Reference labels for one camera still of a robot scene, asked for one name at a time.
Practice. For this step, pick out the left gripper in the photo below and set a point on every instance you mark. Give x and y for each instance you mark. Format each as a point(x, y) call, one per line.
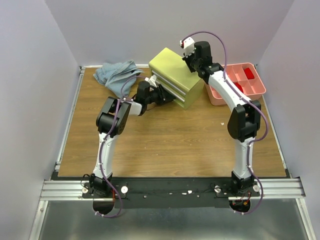
point(163, 96)

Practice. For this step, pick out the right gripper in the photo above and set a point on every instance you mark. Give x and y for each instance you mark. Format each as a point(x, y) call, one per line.
point(189, 63)

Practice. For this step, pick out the green metal tool chest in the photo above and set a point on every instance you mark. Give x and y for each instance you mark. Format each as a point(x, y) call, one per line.
point(174, 75)

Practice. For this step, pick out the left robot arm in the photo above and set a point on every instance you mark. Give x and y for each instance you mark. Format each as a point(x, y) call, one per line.
point(111, 122)

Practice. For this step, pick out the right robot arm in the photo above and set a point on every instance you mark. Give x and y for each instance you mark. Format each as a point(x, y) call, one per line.
point(245, 118)

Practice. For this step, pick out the red item in organizer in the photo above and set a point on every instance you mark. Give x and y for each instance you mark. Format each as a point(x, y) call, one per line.
point(239, 86)

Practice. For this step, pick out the pink plastic divided organizer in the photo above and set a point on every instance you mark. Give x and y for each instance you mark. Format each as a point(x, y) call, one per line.
point(253, 88)

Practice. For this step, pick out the red fuzzy cloth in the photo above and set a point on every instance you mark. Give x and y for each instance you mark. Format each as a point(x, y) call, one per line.
point(248, 73)

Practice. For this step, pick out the blue towel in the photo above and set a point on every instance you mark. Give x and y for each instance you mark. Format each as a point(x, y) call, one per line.
point(118, 77)

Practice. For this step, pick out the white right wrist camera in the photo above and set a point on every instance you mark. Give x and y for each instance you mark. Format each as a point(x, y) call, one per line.
point(188, 46)

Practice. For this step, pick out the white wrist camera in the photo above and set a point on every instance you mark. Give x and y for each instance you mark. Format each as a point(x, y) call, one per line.
point(188, 46)
point(151, 80)

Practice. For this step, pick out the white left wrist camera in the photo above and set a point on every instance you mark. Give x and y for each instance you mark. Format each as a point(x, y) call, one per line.
point(151, 80)

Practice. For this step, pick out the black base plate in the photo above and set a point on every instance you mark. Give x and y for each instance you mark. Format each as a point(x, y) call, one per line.
point(169, 192)

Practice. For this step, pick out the aluminium frame rail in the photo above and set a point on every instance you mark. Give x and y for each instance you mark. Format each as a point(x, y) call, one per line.
point(71, 190)

